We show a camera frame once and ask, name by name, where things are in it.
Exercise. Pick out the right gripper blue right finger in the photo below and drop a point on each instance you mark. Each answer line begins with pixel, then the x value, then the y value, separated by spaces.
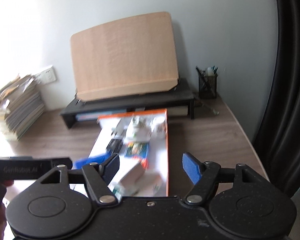
pixel 192 167

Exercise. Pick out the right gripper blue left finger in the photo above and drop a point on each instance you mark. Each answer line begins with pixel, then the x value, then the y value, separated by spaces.
pixel 109 168

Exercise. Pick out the blue floss pick case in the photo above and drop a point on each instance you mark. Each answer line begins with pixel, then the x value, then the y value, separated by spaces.
pixel 96 159

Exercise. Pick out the white barcode carton box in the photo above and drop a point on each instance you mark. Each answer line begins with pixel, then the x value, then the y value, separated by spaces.
pixel 130 172

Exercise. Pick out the white mosquito repellent plug heater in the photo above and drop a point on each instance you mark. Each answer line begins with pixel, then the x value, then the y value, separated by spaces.
pixel 138 130

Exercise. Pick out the black usb charger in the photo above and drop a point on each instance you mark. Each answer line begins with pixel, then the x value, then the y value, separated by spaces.
pixel 114 146

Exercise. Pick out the red blue playing card box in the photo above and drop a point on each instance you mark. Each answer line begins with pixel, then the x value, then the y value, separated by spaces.
pixel 138 150

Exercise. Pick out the teal green carton box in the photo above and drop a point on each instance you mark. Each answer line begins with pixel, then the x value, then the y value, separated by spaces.
pixel 147 185

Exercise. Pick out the white usb charger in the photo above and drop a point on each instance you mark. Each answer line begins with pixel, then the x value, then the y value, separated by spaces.
pixel 117 132

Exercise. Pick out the orange white cardboard tray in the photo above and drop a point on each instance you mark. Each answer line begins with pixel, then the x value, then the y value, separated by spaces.
pixel 158 148

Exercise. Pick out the small white mosquito heater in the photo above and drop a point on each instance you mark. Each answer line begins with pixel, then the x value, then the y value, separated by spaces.
pixel 158 126

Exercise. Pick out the stack of books and papers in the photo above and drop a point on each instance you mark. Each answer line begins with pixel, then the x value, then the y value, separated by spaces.
pixel 21 105

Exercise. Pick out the black monitor riser shelf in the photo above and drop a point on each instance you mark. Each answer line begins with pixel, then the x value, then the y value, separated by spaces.
pixel 180 95

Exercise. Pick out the black mesh pen holder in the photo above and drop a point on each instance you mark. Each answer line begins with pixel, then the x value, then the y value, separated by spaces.
pixel 207 82

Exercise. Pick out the black curtain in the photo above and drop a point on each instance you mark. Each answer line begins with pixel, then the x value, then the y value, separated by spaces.
pixel 277 141

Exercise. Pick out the wooden reading stand board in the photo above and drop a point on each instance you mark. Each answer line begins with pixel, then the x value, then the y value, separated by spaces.
pixel 134 55

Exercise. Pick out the white double wall socket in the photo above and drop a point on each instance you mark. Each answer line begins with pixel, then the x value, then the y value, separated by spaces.
pixel 46 76

